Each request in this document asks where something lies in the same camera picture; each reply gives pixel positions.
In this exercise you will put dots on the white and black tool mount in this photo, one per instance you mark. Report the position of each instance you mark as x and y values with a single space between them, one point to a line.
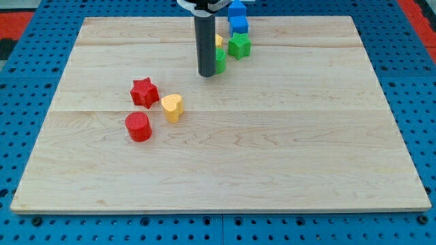
203 8

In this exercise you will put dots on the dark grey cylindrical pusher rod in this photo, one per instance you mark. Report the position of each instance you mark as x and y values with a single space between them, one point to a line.
205 45

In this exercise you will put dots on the yellow heart block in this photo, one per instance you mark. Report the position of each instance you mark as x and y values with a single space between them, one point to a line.
173 107

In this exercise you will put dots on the small yellow block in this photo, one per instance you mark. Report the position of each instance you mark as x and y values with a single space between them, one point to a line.
218 41

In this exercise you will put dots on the blue pointed block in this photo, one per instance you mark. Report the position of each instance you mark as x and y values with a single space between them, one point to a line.
236 8

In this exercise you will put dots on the green cylinder block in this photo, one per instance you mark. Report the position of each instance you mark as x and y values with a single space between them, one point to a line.
220 60

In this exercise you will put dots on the blue cube block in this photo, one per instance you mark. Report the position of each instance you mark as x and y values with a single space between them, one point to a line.
238 24

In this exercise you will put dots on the green star block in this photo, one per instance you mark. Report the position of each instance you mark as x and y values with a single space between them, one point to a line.
239 45

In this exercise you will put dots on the red star block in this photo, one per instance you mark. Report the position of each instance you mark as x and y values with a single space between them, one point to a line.
144 93

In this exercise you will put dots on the red cylinder block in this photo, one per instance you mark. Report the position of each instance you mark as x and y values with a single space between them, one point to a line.
138 126

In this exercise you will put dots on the light wooden board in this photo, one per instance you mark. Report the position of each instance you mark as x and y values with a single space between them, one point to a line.
299 126

